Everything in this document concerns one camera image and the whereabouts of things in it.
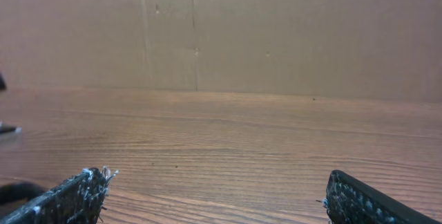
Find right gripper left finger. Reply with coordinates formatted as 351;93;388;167
1;167;118;224

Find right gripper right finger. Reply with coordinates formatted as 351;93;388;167
321;170;441;224

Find black usb cable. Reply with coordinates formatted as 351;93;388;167
0;123;46;206

